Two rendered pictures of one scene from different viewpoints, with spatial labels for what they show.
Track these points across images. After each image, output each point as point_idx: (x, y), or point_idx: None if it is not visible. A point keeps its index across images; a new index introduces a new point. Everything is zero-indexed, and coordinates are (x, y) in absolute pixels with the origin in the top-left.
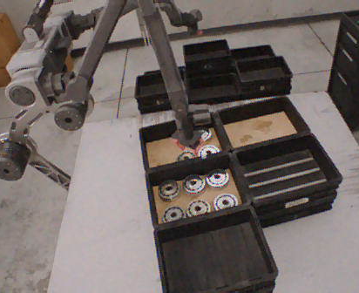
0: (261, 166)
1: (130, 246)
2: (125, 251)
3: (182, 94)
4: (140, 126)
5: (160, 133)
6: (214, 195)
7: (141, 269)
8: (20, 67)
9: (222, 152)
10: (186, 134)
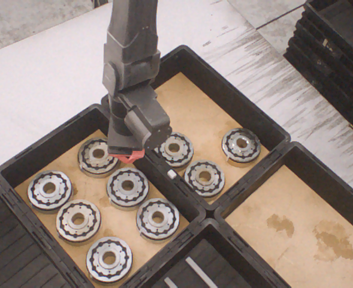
0: (229, 285)
1: (9, 156)
2: None
3: (121, 59)
4: (233, 46)
5: (204, 81)
6: (125, 231)
7: None
8: None
9: (200, 200)
10: (114, 123)
